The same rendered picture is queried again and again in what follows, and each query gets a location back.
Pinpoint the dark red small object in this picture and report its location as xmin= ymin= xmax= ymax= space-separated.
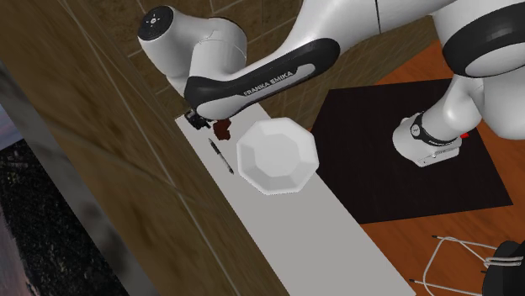
xmin=212 ymin=119 xmax=232 ymax=141

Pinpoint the black and silver pen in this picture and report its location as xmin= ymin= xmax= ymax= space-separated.
xmin=207 ymin=137 xmax=236 ymax=176

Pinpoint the white octagonal bowl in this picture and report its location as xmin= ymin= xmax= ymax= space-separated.
xmin=236 ymin=117 xmax=321 ymax=196

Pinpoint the window with grey frame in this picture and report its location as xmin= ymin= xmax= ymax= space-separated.
xmin=0 ymin=61 xmax=162 ymax=296

